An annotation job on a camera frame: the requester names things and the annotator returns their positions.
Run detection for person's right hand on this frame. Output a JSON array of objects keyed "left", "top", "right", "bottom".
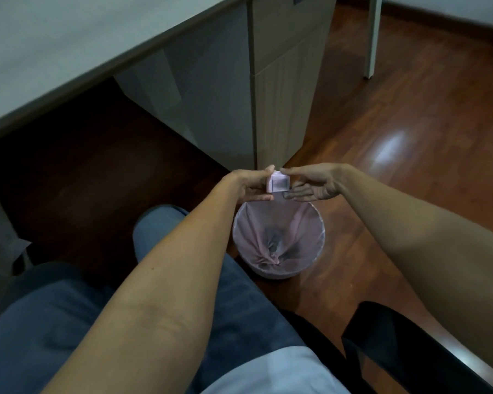
[{"left": 281, "top": 163, "right": 348, "bottom": 202}]

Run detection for pink bin liner bag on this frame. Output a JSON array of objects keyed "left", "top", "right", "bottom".
[{"left": 234, "top": 202, "right": 325, "bottom": 272}]

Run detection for white desk leg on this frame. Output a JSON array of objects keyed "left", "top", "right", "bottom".
[{"left": 363, "top": 0, "right": 383, "bottom": 81}]

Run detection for round white waste bin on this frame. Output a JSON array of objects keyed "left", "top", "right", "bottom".
[{"left": 233, "top": 201, "right": 326, "bottom": 280}]

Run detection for blue jeans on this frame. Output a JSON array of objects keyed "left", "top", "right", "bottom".
[{"left": 0, "top": 205, "right": 309, "bottom": 394}]

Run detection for black office chair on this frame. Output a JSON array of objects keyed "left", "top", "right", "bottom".
[{"left": 0, "top": 258, "right": 493, "bottom": 394}]

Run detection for small pink box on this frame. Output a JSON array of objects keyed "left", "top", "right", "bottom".
[{"left": 266, "top": 170, "right": 291, "bottom": 194}]

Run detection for beige wooden drawer cabinet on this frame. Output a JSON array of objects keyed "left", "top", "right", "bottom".
[{"left": 114, "top": 0, "right": 338, "bottom": 172}]

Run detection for person's left hand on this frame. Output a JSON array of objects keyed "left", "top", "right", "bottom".
[{"left": 229, "top": 166, "right": 275, "bottom": 202}]

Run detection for person's right forearm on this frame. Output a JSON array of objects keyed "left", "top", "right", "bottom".
[{"left": 340, "top": 163, "right": 493, "bottom": 380}]

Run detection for person's left forearm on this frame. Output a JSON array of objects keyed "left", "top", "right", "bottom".
[{"left": 40, "top": 175, "right": 241, "bottom": 394}]

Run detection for white shirt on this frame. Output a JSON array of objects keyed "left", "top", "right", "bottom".
[{"left": 200, "top": 344, "right": 351, "bottom": 394}]

